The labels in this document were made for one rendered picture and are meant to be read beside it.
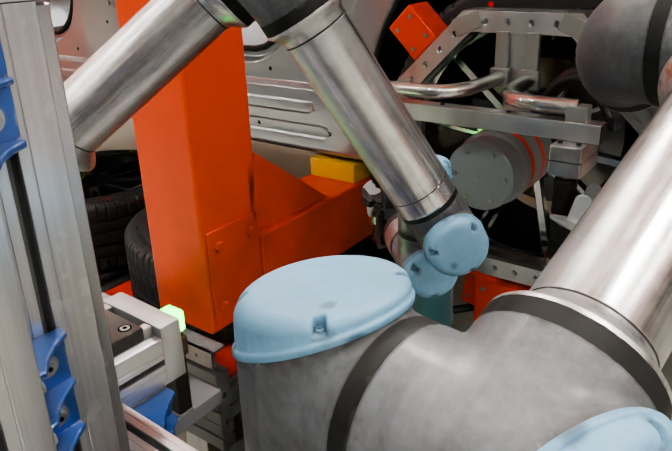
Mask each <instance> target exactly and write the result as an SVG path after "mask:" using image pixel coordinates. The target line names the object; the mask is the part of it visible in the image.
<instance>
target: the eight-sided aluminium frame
mask: <svg viewBox="0 0 672 451"><path fill-rule="evenodd" d="M593 11H594V10H581V9H579V8H577V9H536V8H497V7H491V6H489V7H475V8H470V9H466V10H463V11H462V12H461V13H460V14H459V15H458V16H457V17H456V18H455V19H453V20H452V22H451V24H450V25H449V26H448V27H447V28H446V29H445V30H444V31H443V32H442V33H441V34H440V35H439V36H438V37H437V38H436V40H435V41H434V42H433V43H432V44H431V45H430V46H429V47H428V48H427V49H426V50H425V51H424V52H423V53H422V54H421V55H420V57H419V58H418V59H417V60H416V61H415V62H414V63H413V64H412V65H411V66H410V67H409V68H408V69H407V70H406V71H405V72H404V74H403V75H401V76H399V78H398V80H397V81H403V82H413V83H424V84H429V83H430V82H431V81H432V80H433V79H434V78H435V77H436V76H437V75H438V74H439V73H440V72H441V71H442V70H443V69H444V68H445V67H446V66H447V65H448V63H449V62H450V61H451V60H452V59H453V58H454V57H455V56H456V55H457V54H458V53H459V52H460V51H461V50H462V49H463V48H464V47H465V46H466V45H467V44H468V43H469V42H470V41H471V40H472V39H473V38H474V37H475V36H476V35H477V34H478V33H479V32H484V33H496V32H497V31H507V32H510V34H525V35H527V33H528V32H529V33H541V35H546V36H567V37H572V38H573V39H574V40H575V41H576V42H577V41H578V38H579V35H580V33H581V30H582V28H583V26H584V24H585V22H586V21H587V19H588V18H589V16H590V15H591V13H592V12H593ZM495 266H496V267H495ZM545 267H546V265H545V264H544V258H541V257H536V256H532V255H528V254H524V253H520V252H515V251H511V250H507V249H503V248H499V247H495V246H490V245H489V249H488V253H487V256H486V258H485V260H484V261H483V262H482V264H481V265H480V266H479V267H478V268H476V269H475V270H476V271H478V272H481V273H484V274H487V275H490V276H494V277H498V278H502V279H506V280H509V281H513V282H517V283H521V284H524V285H528V286H532V285H533V284H534V283H535V281H536V280H537V278H538V277H539V276H540V274H541V273H542V271H543V270H544V269H545Z"/></svg>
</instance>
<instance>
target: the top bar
mask: <svg viewBox="0 0 672 451"><path fill-rule="evenodd" d="M401 100H402V101H403V103H404V104H405V106H406V108H407V109H408V111H409V112H410V114H411V116H412V117H413V119H414V120H419V121H426V122H433V123H441V124H448V125H455V126H463V127H470V128H478V129H485V130H492V131H500V132H507V133H514V134H522V135H529V136H537V137H544V138H551V139H559V140H566V141H573V142H581V143H588V144H596V145H599V144H600V145H601V144H602V143H603V142H604V141H606V136H607V127H608V122H605V121H597V120H590V121H589V122H588V123H586V124H581V123H573V122H565V117H562V116H553V115H545V114H536V113H527V112H519V111H510V110H502V109H493V108H484V107H476V106H467V105H458V104H450V103H441V102H433V101H424V100H415V99H407V98H401Z"/></svg>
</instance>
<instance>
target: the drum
mask: <svg viewBox="0 0 672 451"><path fill-rule="evenodd" d="M551 144H552V141H551V138H544V137H537V136H529V135H522V134H514V133H507V132H500V131H492V130H485V129H483V130H481V131H479V132H477V133H476V134H474V135H472V136H471V137H469V138H468V139H467V140H466V141H465V142H464V143H463V144H462V145H461V146H460V147H458V148H457V149H456V150H455V151H454V153H453V154H452V156H451V157H450V160H449V161H450V162H451V169H452V176H453V180H452V181H453V183H454V185H455V187H456V188H457V190H458V191H459V193H460V194H461V196H462V197H463V199H464V201H465V202H466V204H467V205H468V206H470V207H472V208H475V209H478V210H492V209H495V208H497V207H500V206H501V205H503V204H506V203H509V202H511V201H513V200H514V199H516V198H517V197H518V196H520V195H521V194H522V193H524V192H525V191H526V190H527V189H528V188H530V187H531V186H532V185H534V184H535V183H536V182H537V181H538V180H540V179H541V178H542V177H543V176H544V175H545V174H546V173H547V171H548V164H549V161H548V159H549V152H550V145H551Z"/></svg>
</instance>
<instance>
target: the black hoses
mask: <svg viewBox="0 0 672 451"><path fill-rule="evenodd" d="M573 83H578V84H581V85H583V84H582V82H581V80H580V78H579V75H578V72H577V68H576V65H575V66H573V67H571V68H569V69H567V70H566V71H564V72H563V73H561V74H560V75H559V76H558V77H557V78H555V79H554V80H553V81H552V83H551V84H550V85H549V86H548V87H547V88H546V90H545V91H544V92H534V93H532V94H534V95H543V96H553V97H557V96H558V95H559V94H560V93H562V92H563V91H564V90H565V89H567V88H568V87H569V86H571V85H572V84H573ZM583 86H584V85H583ZM594 100H595V99H594ZM595 102H596V103H597V105H598V107H599V108H600V110H601V112H602V115H600V116H599V117H598V119H597V121H605V122H608V127H607V131H615V130H617V129H618V128H619V127H620V126H621V125H622V124H624V123H625V122H626V121H627V120H626V119H625V118H624V117H623V115H622V114H621V113H619V112H614V111H611V110H609V109H607V108H605V107H603V106H602V105H600V104H599V103H598V102H597V101H596V100H595Z"/></svg>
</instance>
